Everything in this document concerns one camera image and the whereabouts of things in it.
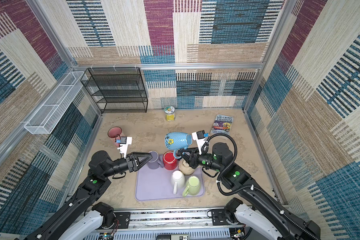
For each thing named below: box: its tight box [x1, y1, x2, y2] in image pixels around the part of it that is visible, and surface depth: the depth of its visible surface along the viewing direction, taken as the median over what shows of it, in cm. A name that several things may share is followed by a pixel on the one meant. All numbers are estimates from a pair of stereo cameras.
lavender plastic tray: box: [135, 154, 206, 202], surface depth 84 cm
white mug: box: [170, 170, 185, 195], surface depth 80 cm
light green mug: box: [182, 176, 201, 197], surface depth 77 cm
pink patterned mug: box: [107, 126, 122, 148], surface depth 96 cm
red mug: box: [163, 151, 178, 171], surface depth 87 cm
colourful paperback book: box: [210, 114, 234, 135], surface depth 110 cm
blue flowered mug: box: [164, 132, 193, 159], surface depth 65 cm
